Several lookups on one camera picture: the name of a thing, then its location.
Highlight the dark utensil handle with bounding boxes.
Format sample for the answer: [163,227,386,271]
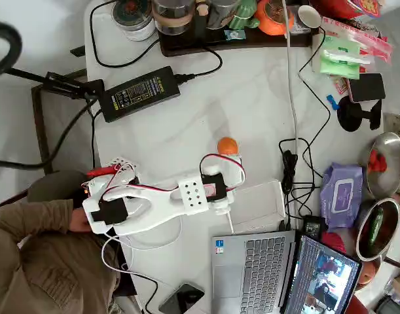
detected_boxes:
[382,256,400,272]

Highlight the thin black cable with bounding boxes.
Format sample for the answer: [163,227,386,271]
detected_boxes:
[297,26,332,184]

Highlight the green tissue pack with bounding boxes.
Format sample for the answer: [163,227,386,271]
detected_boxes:
[319,35,363,79]

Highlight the brown sleeved forearm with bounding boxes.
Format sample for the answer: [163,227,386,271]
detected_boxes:
[0,199,75,235]

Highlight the thick black output cable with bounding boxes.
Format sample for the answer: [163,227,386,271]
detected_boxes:
[0,97,102,170]

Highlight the small orange fruit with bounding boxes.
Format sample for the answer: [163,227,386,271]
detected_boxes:
[218,137,239,156]

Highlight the black clamp bracket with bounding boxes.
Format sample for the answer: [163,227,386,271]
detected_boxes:
[6,67,105,101]

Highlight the black usb cable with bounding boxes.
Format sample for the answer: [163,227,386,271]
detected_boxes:
[130,273,160,314]

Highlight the red cloth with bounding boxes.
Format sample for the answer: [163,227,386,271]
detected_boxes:
[320,230,347,253]

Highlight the red strawberry pile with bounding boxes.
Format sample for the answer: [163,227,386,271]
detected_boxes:
[368,149,388,173]

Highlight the black phone pink case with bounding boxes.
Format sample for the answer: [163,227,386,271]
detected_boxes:
[346,72,387,103]

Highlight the clear bag red print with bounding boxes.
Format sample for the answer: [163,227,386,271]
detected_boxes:
[322,16,393,63]

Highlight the green cactus figurine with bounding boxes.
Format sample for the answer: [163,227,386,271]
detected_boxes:
[228,0,261,30]

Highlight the silver laptop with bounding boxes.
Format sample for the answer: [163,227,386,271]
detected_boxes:
[209,228,364,314]

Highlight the black power adapter brick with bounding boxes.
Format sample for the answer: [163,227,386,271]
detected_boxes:
[98,65,181,123]

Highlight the dark wooden chair frame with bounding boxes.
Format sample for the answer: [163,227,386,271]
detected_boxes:
[31,70,89,174]

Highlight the black mains cable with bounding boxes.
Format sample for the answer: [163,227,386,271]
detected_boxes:
[173,45,224,84]

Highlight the teal candy packet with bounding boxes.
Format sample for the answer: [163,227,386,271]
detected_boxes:
[224,28,246,41]

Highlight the small black charger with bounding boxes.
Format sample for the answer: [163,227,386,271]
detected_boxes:
[302,214,328,238]

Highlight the black gooseneck hose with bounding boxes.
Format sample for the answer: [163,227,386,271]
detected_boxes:
[0,21,23,79]

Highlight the dark tea tray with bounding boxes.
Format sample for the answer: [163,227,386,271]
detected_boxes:
[158,26,320,57]

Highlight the red clamp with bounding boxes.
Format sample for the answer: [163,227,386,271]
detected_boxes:
[86,165,118,179]

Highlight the green cucumber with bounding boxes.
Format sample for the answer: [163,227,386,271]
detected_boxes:
[368,205,385,249]

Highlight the black phone stand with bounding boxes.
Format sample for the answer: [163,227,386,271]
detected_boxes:
[336,96,383,133]

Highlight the person brown jacket torso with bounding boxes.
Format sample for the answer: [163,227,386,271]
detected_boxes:
[0,225,122,314]

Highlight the orange teapot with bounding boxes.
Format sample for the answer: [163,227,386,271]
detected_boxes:
[254,0,295,36]

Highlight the purple wet wipes pack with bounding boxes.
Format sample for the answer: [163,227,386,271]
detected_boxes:
[319,162,364,233]

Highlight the glass jar with lid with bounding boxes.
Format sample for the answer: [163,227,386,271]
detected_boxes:
[111,0,158,42]

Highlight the white green wrapper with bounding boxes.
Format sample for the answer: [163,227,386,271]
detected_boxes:
[323,48,374,65]

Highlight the glass jar dark contents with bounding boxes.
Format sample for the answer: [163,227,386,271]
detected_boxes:
[151,0,196,36]

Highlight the red gift package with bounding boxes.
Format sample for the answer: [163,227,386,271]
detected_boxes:
[312,0,382,19]

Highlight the black looping cable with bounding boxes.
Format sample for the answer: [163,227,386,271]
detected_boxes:
[89,0,163,69]

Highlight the thick white cable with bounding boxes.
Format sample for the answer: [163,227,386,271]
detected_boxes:
[281,0,300,145]

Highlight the white usb cable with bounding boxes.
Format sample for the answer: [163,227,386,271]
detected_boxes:
[100,212,235,274]

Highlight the red apple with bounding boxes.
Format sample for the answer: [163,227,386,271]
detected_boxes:
[358,260,382,290]

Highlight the wide steel bowl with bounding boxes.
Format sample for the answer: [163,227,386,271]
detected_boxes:
[363,131,400,198]

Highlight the clear glass jar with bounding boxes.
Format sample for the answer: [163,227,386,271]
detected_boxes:
[206,0,240,29]

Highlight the deep steel bowl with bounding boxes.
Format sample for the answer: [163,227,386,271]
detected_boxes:
[355,198,400,262]

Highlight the red printed sachet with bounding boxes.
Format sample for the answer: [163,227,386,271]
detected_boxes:
[330,75,351,96]

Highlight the person bare hand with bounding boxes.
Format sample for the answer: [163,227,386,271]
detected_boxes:
[69,207,93,234]

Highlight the black cable with plug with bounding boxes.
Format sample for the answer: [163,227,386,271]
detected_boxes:
[279,137,321,230]

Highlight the black smartphone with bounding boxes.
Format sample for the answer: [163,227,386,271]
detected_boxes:
[158,283,206,314]

